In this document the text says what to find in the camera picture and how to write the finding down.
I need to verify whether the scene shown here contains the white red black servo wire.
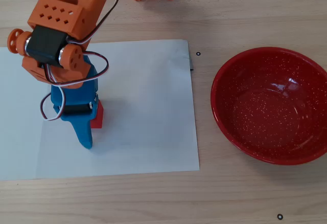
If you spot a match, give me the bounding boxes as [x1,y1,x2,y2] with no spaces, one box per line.
[40,0,126,122]

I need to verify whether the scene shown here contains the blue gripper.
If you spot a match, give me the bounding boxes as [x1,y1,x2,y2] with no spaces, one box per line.
[50,54,101,150]

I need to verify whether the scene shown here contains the white paper sheet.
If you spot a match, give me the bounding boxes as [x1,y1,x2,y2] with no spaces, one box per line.
[0,39,200,182]

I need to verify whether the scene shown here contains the red cube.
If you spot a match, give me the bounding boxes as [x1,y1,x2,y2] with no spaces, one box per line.
[89,100,105,129]

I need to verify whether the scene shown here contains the red speckled bowl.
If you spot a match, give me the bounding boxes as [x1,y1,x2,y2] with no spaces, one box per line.
[210,47,327,166]

